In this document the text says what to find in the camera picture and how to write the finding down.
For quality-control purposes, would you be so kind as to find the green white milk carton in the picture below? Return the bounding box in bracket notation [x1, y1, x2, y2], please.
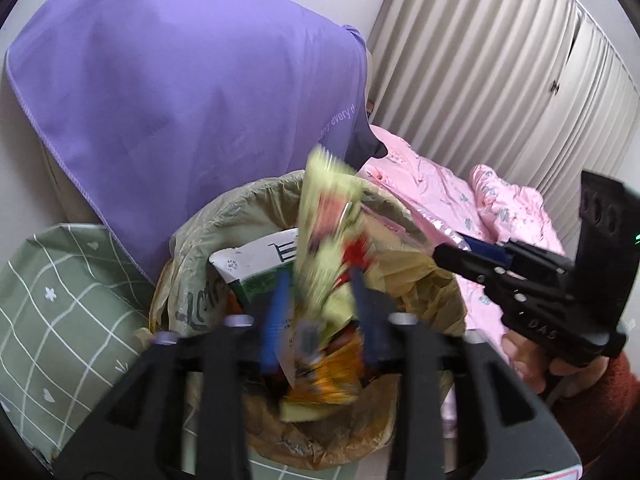
[208, 228, 298, 309]

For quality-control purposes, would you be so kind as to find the yellow red candy wrapper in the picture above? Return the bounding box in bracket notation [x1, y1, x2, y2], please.
[278, 144, 374, 376]

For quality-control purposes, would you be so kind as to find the orange snack bag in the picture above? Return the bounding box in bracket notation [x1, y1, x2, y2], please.
[284, 324, 366, 405]

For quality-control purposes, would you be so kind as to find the yellow lined trash bin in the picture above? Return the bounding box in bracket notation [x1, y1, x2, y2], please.
[147, 169, 469, 470]

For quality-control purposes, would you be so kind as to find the right hand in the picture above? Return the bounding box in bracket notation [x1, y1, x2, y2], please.
[501, 332, 608, 398]

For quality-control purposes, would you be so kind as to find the pink floral bedding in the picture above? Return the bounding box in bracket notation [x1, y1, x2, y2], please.
[357, 123, 566, 441]

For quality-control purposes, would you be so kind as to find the green checkered tablecloth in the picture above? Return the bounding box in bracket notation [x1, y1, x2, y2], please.
[0, 223, 362, 480]

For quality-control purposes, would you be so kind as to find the purple pillow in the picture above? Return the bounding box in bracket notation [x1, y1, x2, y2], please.
[6, 0, 386, 281]

